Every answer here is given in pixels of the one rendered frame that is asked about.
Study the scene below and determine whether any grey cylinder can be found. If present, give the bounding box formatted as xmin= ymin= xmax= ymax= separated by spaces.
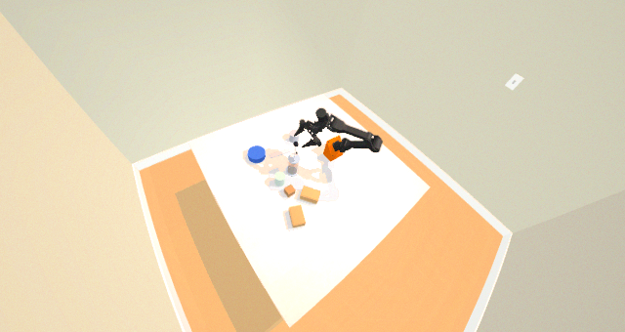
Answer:
xmin=289 ymin=130 xmax=300 ymax=143

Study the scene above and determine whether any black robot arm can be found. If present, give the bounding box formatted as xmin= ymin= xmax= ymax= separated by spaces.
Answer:
xmin=304 ymin=107 xmax=383 ymax=153

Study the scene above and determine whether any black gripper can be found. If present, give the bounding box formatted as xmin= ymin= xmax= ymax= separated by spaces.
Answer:
xmin=294 ymin=119 xmax=323 ymax=147

